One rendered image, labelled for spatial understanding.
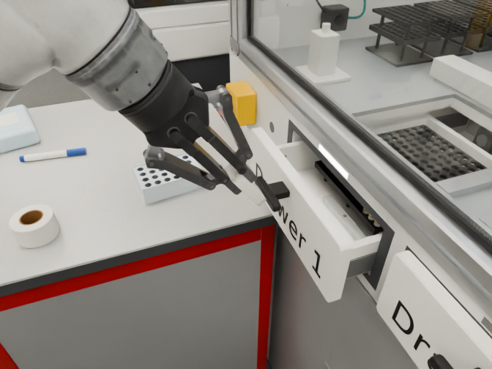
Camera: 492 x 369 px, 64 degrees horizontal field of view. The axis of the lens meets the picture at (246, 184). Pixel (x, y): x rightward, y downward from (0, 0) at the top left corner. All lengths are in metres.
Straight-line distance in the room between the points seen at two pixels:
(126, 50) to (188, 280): 0.54
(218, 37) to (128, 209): 0.71
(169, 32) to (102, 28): 0.91
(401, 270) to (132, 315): 0.56
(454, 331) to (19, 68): 0.46
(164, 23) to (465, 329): 1.08
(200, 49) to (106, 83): 0.94
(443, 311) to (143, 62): 0.37
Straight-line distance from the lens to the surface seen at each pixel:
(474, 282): 0.44
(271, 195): 0.55
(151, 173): 0.81
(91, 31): 0.37
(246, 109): 0.83
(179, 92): 0.41
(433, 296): 0.46
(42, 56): 0.37
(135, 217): 0.77
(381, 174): 0.49
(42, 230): 0.75
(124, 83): 0.39
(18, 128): 1.05
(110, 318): 0.86
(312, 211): 0.51
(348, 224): 0.62
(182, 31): 1.28
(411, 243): 0.49
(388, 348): 0.62
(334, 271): 0.50
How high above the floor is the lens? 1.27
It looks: 38 degrees down
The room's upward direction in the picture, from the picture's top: straight up
